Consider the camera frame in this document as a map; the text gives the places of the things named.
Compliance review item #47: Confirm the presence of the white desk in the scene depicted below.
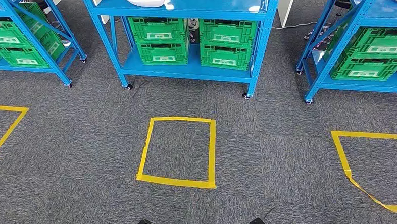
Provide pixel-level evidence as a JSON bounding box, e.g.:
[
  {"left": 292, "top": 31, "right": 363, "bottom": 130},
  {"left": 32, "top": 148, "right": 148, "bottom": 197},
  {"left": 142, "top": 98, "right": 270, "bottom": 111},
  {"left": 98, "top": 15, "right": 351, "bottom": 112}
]
[
  {"left": 277, "top": 0, "right": 301, "bottom": 28},
  {"left": 91, "top": 0, "right": 111, "bottom": 26}
]

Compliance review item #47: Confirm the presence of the blue metal shelf rack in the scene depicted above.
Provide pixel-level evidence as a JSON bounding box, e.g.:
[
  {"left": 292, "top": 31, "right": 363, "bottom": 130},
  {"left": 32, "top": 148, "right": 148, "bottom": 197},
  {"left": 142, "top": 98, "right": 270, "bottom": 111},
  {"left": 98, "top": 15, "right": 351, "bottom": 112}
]
[
  {"left": 0, "top": 0, "right": 89, "bottom": 91},
  {"left": 293, "top": 0, "right": 397, "bottom": 104},
  {"left": 81, "top": 0, "right": 287, "bottom": 107}
]

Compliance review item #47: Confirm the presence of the white floor cable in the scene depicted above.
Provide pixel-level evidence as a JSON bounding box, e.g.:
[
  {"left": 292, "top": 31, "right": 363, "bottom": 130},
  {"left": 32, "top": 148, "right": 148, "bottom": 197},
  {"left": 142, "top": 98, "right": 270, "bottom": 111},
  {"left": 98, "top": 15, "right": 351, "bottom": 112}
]
[{"left": 270, "top": 21, "right": 318, "bottom": 30}]

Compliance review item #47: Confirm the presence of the yellow floor tape square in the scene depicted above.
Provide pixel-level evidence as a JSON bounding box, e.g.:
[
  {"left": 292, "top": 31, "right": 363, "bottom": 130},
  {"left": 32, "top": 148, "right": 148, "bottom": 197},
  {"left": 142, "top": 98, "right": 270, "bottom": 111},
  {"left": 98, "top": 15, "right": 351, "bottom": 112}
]
[
  {"left": 331, "top": 128, "right": 397, "bottom": 219},
  {"left": 0, "top": 102, "right": 32, "bottom": 164},
  {"left": 133, "top": 114, "right": 220, "bottom": 193}
]

